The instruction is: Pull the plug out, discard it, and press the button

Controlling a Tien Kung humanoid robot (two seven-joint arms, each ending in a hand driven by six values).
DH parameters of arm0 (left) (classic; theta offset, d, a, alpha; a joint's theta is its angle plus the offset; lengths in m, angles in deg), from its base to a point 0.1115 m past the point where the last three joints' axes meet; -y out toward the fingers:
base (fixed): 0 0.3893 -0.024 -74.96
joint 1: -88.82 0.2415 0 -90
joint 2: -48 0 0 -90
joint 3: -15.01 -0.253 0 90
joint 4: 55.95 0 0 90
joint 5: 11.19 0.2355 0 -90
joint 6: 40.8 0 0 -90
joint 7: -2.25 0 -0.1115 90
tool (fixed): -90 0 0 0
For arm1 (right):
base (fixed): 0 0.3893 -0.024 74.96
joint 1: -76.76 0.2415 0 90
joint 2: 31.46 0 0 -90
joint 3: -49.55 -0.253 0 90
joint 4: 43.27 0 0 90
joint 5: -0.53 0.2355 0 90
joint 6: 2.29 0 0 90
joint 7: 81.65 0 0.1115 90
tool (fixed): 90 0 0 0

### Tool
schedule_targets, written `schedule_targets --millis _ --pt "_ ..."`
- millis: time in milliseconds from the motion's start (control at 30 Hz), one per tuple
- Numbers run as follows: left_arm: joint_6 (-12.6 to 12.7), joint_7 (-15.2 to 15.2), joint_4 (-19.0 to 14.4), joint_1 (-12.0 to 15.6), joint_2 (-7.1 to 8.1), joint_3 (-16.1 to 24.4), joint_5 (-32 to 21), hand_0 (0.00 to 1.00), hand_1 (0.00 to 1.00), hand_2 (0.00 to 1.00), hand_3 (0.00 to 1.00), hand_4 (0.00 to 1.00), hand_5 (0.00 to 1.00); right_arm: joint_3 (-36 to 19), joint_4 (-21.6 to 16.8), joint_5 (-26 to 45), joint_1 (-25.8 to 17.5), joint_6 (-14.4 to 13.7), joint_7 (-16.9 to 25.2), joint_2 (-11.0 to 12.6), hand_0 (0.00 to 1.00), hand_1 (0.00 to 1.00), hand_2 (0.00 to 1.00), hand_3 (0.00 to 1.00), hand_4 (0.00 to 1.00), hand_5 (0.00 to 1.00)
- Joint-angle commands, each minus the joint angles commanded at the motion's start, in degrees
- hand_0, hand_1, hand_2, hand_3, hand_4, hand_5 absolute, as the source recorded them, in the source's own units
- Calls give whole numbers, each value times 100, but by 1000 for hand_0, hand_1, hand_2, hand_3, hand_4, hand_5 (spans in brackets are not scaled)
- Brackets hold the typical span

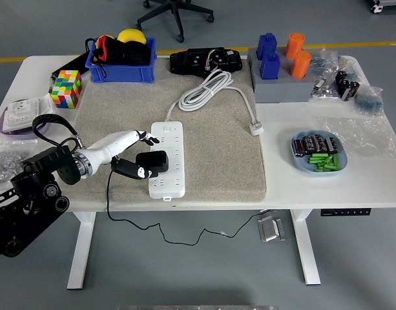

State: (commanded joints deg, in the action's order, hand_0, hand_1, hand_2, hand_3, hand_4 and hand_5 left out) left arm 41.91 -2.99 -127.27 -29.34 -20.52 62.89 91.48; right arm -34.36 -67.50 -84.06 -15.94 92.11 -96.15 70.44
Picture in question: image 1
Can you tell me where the long black box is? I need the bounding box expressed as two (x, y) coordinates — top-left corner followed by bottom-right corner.
(50, 53), (90, 87)

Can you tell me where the blue plastic bin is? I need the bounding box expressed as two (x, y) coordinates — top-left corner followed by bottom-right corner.
(85, 37), (158, 84)

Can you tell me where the metal foot pedal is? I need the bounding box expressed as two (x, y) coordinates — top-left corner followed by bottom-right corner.
(256, 215), (286, 243)

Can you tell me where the light blue tray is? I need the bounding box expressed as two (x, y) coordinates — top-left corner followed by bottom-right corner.
(290, 129), (348, 175)

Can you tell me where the black drawstring pouch red-lined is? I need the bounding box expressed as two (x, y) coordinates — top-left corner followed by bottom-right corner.
(85, 34), (152, 78)

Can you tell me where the orange cylinder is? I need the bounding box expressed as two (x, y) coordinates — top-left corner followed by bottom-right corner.
(289, 50), (313, 79)
(284, 32), (306, 59)

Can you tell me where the grey holder block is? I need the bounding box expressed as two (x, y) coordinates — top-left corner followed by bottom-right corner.
(247, 46), (318, 104)

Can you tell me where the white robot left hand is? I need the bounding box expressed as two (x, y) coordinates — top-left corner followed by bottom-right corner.
(84, 129), (160, 180)

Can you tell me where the black plug adapter with cord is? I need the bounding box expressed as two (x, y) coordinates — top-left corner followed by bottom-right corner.
(106, 150), (271, 246)

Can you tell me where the clear bag of metal parts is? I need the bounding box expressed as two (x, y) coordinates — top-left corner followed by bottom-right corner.
(309, 76), (340, 105)

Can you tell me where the black desk control panel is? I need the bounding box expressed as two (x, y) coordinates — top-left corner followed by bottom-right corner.
(320, 208), (372, 217)

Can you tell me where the black electronic device with wires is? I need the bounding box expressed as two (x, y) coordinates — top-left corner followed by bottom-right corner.
(169, 46), (244, 78)

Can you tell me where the blue bottle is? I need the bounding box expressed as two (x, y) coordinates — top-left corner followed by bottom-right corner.
(256, 32), (278, 61)
(260, 52), (282, 80)

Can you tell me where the colourful puzzle cube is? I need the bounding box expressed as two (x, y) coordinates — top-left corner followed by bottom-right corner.
(50, 70), (83, 110)

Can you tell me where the aluminium frame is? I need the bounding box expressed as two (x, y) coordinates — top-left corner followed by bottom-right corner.
(367, 0), (396, 14)

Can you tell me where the white power strip with cord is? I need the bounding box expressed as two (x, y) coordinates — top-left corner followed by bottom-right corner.
(148, 69), (265, 202)

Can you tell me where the grey-brown mat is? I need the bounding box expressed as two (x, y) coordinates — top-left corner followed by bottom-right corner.
(55, 59), (268, 203)

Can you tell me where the black office chair base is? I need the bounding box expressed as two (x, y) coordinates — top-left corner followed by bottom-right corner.
(136, 0), (215, 43)

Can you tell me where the white table leg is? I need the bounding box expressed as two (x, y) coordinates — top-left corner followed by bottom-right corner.
(290, 209), (322, 286)
(67, 211), (97, 290)

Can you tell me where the clear bag of blue parts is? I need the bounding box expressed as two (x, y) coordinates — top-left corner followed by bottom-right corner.
(354, 86), (385, 117)
(310, 48), (342, 78)
(338, 55), (363, 81)

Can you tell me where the purple plate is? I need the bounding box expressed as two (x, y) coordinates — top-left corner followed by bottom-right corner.
(0, 106), (52, 140)

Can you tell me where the empty clear plastic bag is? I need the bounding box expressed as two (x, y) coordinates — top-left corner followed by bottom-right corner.
(318, 115), (396, 159)

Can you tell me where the yellow ball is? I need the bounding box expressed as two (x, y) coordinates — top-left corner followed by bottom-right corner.
(116, 28), (147, 45)

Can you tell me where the white cover plate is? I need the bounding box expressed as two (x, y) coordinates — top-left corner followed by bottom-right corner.
(37, 94), (56, 118)

